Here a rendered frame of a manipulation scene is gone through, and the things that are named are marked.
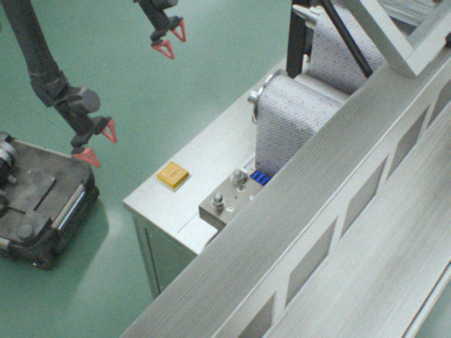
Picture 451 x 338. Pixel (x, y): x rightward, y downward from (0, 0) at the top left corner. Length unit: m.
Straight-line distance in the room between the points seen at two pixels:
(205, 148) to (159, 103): 1.51
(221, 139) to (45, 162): 1.17
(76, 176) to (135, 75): 1.02
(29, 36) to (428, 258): 0.99
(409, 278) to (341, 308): 0.12
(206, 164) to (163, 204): 0.20
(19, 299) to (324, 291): 1.93
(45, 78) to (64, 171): 1.27
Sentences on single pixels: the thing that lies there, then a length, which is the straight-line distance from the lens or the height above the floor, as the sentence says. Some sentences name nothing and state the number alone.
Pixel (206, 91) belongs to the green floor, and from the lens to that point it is 3.32.
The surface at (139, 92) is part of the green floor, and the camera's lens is 3.36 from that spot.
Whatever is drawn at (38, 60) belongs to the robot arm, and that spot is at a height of 1.37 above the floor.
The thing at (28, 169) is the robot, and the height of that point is 0.26.
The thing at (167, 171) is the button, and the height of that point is 0.92.
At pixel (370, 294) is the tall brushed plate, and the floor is 1.44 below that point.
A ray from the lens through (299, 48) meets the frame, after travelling 1.69.
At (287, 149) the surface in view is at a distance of 1.42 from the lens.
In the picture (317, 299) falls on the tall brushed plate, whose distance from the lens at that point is 0.89.
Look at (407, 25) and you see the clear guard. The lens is 0.96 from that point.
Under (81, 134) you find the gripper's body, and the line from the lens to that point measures 1.56.
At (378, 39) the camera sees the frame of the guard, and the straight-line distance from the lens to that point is 0.91.
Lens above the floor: 2.23
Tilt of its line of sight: 50 degrees down
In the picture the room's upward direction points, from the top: 1 degrees counter-clockwise
